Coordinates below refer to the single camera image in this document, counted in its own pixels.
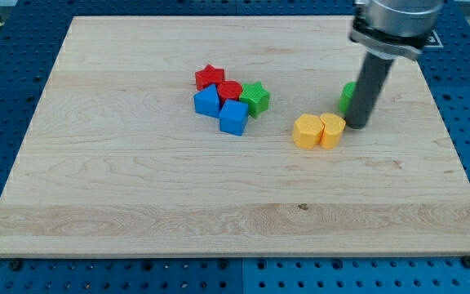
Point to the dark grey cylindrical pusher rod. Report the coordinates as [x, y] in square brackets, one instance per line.
[370, 82]

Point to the yellow hexagon block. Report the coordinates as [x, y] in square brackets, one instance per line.
[307, 131]

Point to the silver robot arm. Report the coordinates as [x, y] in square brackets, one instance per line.
[388, 29]

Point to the yellow heart block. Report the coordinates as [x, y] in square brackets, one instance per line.
[333, 129]

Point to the green cylinder block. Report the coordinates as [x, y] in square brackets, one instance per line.
[346, 96]

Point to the green star block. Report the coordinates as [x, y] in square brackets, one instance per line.
[257, 98]

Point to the red cylinder block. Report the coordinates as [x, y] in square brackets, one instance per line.
[229, 90]

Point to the blue cube block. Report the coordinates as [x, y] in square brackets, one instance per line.
[233, 117]

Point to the red star block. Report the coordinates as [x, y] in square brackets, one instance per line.
[209, 75]

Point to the blue triangular block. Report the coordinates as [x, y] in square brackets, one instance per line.
[206, 101]

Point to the light wooden board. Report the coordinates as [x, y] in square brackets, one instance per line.
[116, 163]

